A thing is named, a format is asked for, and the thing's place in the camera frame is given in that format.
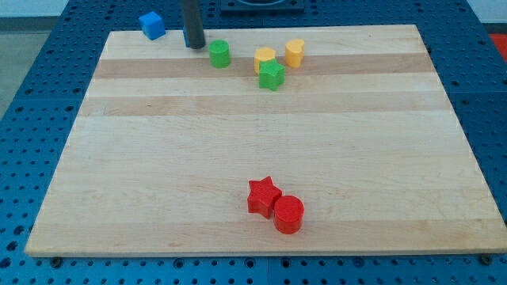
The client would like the green star block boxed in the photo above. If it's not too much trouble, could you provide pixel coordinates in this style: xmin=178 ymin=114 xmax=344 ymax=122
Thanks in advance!
xmin=258 ymin=59 xmax=285 ymax=91

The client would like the light wooden board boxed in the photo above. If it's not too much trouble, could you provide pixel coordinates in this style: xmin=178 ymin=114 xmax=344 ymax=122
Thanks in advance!
xmin=25 ymin=25 xmax=506 ymax=257

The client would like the yellow pentagon block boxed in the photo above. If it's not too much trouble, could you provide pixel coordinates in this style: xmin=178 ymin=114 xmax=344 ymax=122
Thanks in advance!
xmin=253 ymin=47 xmax=276 ymax=74

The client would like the green cylinder block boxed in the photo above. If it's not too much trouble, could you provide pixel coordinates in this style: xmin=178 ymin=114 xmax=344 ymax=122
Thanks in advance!
xmin=208 ymin=40 xmax=231 ymax=68

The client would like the blue cube block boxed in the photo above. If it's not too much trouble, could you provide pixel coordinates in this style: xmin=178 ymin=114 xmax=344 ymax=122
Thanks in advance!
xmin=138 ymin=11 xmax=166 ymax=40

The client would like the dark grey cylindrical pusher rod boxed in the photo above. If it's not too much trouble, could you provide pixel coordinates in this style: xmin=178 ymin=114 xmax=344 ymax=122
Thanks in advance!
xmin=180 ymin=0 xmax=206 ymax=49

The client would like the red cylinder block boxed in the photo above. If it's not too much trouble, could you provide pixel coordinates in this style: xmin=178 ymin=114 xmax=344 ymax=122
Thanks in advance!
xmin=273 ymin=196 xmax=304 ymax=234

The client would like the red star block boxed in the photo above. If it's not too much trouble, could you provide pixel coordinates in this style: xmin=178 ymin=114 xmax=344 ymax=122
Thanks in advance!
xmin=246 ymin=176 xmax=282 ymax=219

